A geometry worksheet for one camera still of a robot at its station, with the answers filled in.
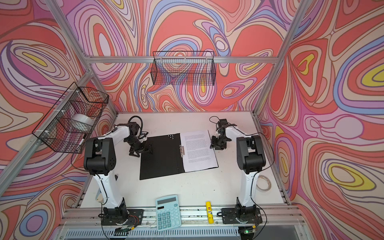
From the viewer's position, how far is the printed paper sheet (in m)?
0.93

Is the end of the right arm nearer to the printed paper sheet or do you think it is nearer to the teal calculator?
the printed paper sheet

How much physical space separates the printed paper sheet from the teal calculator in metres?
0.19

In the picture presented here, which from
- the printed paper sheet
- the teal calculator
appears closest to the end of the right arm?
the printed paper sheet

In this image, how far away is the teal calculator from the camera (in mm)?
718
